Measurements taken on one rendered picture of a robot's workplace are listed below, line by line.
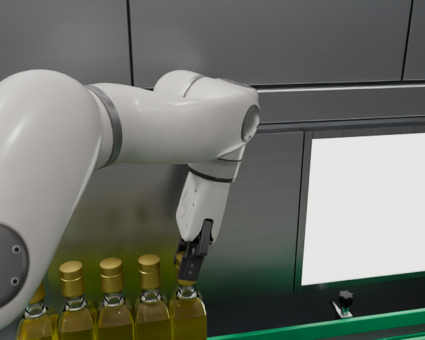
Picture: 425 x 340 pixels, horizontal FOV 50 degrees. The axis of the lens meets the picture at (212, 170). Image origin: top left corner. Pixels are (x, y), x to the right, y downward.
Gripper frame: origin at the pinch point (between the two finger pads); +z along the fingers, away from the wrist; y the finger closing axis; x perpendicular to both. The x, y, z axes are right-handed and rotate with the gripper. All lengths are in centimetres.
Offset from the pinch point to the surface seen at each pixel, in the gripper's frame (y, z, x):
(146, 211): -12.2, -2.1, -6.3
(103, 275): 0.8, 3.8, -12.4
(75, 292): 1.2, 7.0, -16.0
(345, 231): -12.4, -4.4, 33.6
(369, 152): -12.4, -21.0, 32.5
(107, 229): -12.2, 2.4, -12.3
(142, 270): 1.0, 2.1, -6.9
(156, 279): 1.2, 3.2, -4.4
